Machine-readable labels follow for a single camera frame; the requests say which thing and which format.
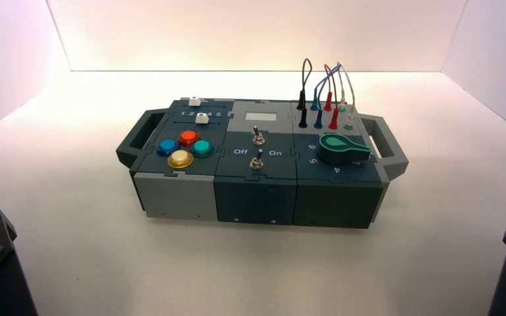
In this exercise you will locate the grey modular control box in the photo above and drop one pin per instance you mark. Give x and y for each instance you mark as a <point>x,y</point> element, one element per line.
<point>253,192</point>

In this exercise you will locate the small grey display screen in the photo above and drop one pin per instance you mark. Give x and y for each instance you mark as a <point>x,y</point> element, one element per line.
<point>260,116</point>

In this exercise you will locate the green round push button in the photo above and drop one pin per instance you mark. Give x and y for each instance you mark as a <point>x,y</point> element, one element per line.
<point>201,148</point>

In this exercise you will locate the white slider knob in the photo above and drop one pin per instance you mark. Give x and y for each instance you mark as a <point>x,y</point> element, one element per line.
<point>202,118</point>
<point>195,101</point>

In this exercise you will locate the red round push button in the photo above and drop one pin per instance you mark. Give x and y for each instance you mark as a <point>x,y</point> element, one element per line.
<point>189,138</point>

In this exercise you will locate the yellow round push button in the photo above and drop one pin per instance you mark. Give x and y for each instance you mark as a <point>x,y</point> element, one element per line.
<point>180,158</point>

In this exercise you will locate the blue round push button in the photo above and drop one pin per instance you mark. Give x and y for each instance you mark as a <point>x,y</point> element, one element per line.
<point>167,147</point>

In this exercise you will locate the green rotary selector knob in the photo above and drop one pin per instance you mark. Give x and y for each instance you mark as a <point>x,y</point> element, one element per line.
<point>342,148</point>

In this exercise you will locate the metal toggle switch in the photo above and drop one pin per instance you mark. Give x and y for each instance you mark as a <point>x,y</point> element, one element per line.
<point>258,137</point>
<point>256,161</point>

